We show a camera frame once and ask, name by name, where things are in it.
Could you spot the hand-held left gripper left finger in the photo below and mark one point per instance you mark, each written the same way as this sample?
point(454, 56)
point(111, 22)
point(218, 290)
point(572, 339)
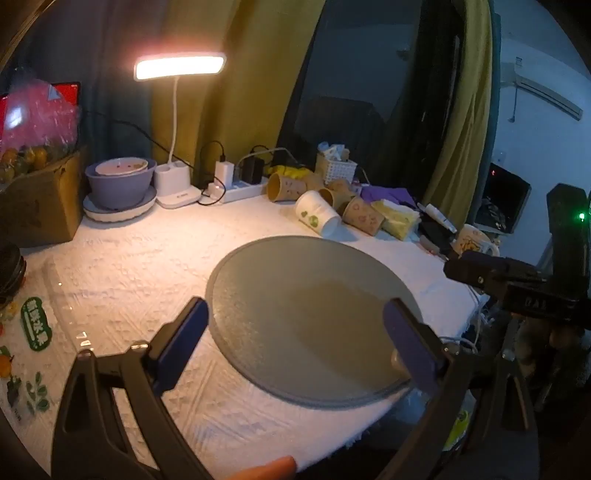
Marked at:
point(182, 344)

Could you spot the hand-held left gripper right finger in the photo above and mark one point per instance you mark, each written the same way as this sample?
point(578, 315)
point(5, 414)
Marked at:
point(411, 346)

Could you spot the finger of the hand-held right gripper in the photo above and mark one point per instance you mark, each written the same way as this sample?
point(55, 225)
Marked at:
point(489, 272)

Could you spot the brown paper cup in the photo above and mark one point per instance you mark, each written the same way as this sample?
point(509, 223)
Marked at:
point(333, 197)
point(364, 216)
point(286, 188)

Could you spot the white paper cup green print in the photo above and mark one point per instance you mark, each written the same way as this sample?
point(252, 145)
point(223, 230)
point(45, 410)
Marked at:
point(318, 214)

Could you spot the person's right hand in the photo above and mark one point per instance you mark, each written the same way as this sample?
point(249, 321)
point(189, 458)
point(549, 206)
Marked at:
point(531, 341)

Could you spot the person's left hand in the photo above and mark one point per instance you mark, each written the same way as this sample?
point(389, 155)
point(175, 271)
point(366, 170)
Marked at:
point(268, 468)

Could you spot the white mug yellow print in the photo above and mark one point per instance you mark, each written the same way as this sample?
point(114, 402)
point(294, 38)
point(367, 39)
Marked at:
point(471, 240)

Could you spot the white tube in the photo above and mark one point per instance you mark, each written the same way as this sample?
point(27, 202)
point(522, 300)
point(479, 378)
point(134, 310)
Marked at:
point(438, 218)

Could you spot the black monitor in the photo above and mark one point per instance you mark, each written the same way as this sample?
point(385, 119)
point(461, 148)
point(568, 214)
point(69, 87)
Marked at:
point(505, 196)

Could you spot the white tablecloth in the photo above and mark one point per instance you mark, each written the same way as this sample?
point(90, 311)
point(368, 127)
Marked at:
point(138, 258)

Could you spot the yellow tissue packet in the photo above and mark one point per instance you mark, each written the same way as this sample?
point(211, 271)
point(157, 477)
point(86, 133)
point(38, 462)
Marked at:
point(397, 219)

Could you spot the round glass turntable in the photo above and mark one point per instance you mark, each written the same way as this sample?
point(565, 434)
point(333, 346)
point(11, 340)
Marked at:
point(304, 318)

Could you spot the purple cloth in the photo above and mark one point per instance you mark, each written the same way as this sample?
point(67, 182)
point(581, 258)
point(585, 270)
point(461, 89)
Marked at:
point(388, 194)

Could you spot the white plate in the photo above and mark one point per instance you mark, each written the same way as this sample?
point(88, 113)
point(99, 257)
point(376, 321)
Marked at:
point(138, 210)

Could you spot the clear bag green label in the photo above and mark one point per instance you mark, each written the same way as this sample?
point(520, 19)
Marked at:
point(32, 323)

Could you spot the white power strip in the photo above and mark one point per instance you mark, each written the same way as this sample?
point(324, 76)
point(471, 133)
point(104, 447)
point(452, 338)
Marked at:
point(240, 190)

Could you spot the white air conditioner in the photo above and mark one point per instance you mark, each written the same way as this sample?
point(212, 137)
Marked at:
point(545, 94)

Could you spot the purple bowl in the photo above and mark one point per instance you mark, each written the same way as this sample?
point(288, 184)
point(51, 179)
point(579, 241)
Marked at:
point(120, 187)

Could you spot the white charger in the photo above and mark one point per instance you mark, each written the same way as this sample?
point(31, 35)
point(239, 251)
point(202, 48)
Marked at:
point(225, 173)

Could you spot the white plastic basket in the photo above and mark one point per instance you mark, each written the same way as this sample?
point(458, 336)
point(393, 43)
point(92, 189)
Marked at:
point(334, 170)

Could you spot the black round object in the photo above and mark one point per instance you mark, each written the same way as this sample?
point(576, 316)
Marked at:
point(10, 272)

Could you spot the black charger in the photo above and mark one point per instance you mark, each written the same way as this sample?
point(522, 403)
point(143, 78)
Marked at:
point(254, 170)

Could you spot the small pink bowl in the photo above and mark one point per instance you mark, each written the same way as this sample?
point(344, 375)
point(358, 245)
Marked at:
point(121, 166)

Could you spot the cardboard box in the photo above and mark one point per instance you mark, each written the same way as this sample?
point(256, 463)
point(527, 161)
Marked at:
point(41, 207)

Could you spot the yellow rubber gloves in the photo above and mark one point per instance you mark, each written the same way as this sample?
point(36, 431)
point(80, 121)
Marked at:
point(295, 173)

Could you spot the yellow green curtain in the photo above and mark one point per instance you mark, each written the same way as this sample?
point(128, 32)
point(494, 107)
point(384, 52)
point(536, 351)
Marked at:
point(240, 106)

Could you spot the clear bag of oranges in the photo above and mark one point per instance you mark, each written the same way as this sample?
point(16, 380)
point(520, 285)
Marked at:
point(37, 124)

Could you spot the pink plastic bag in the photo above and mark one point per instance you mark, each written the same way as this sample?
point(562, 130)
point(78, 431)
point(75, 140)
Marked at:
point(64, 99)

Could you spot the white desk lamp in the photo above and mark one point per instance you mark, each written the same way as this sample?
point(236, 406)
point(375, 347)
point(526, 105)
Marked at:
point(178, 64)

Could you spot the dark blue curtain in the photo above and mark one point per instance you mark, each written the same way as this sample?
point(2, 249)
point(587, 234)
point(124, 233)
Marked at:
point(115, 69)

